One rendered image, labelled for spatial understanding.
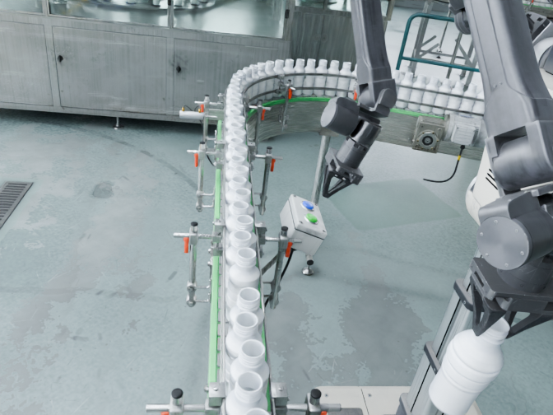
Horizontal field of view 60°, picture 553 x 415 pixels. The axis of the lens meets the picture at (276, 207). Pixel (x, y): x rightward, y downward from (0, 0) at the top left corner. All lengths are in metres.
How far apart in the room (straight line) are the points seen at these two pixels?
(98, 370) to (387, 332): 1.37
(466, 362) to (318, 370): 1.63
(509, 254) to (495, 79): 0.20
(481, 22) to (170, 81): 3.66
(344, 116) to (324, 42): 5.11
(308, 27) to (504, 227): 5.59
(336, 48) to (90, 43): 3.07
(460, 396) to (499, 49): 0.45
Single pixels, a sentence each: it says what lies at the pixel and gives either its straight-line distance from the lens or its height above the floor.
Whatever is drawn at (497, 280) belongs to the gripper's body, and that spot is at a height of 1.38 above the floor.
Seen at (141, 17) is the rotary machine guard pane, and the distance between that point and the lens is 4.11.
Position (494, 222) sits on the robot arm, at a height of 1.47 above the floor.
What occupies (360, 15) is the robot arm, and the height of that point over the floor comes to 1.57.
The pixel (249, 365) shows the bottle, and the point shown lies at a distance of 0.75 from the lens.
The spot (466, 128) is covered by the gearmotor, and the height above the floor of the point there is 1.02.
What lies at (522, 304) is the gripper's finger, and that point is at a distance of 0.64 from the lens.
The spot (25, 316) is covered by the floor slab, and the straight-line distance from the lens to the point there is 2.58.
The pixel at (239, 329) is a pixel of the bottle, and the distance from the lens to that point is 0.78.
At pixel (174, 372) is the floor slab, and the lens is 2.24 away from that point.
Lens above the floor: 1.71
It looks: 30 degrees down
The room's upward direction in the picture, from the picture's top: 8 degrees clockwise
